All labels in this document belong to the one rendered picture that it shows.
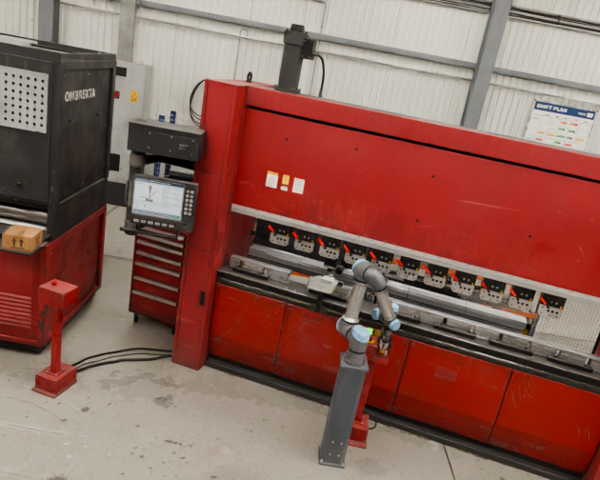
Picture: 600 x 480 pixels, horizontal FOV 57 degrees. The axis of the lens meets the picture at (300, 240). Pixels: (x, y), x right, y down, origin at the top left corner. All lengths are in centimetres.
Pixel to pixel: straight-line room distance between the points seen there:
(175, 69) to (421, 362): 576
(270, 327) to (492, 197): 192
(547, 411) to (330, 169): 230
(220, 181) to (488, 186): 188
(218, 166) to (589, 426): 319
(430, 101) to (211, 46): 320
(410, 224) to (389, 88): 448
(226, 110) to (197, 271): 125
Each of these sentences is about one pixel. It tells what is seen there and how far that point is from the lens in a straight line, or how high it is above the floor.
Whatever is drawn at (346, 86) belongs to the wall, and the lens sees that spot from 825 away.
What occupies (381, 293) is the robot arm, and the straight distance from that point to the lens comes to 352.
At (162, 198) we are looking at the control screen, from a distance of 403.
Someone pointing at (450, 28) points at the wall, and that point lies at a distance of 845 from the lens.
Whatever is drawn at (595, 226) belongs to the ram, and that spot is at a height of 187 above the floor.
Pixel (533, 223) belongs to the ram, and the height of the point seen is 179.
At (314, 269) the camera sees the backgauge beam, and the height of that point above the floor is 95.
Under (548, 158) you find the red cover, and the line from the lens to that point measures 396.
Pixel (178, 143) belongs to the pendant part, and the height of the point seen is 186.
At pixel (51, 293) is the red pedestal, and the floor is 78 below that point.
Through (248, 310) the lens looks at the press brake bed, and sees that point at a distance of 445.
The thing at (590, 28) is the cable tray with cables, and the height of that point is 360.
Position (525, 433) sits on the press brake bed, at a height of 30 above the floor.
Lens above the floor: 258
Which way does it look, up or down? 18 degrees down
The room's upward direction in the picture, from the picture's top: 11 degrees clockwise
